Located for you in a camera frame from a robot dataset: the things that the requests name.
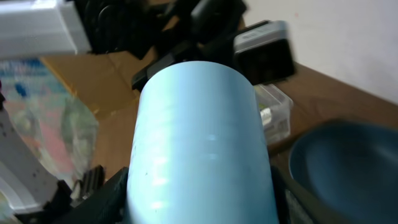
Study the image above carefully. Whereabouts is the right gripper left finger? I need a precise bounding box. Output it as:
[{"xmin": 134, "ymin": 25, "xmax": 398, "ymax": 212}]
[{"xmin": 54, "ymin": 167, "xmax": 128, "ymax": 224}]

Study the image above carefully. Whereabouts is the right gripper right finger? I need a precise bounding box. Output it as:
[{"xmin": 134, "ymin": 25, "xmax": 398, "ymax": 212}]
[{"xmin": 271, "ymin": 166, "xmax": 348, "ymax": 224}]

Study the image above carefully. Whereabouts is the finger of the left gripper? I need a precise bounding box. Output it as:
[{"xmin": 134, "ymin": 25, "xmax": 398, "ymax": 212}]
[{"xmin": 131, "ymin": 41, "xmax": 199, "ymax": 92}]

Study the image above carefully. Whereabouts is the dark blue plate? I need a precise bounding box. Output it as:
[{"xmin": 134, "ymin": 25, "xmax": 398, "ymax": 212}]
[{"xmin": 289, "ymin": 121, "xmax": 397, "ymax": 223}]

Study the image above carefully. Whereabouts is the light blue cup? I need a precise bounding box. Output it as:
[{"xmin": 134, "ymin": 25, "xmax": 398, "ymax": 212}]
[{"xmin": 123, "ymin": 61, "xmax": 279, "ymax": 224}]

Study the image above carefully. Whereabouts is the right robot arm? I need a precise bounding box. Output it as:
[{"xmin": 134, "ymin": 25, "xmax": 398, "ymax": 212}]
[{"xmin": 1, "ymin": 110, "xmax": 346, "ymax": 223}]

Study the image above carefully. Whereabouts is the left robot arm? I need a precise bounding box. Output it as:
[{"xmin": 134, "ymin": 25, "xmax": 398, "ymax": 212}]
[{"xmin": 1, "ymin": 0, "xmax": 246, "ymax": 91}]

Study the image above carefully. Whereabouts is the clear plastic bin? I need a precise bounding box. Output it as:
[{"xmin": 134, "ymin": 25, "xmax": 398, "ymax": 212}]
[{"xmin": 254, "ymin": 85, "xmax": 294, "ymax": 145}]

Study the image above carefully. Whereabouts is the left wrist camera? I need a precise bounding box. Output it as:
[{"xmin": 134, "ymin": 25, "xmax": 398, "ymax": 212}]
[{"xmin": 233, "ymin": 21, "xmax": 296, "ymax": 85}]

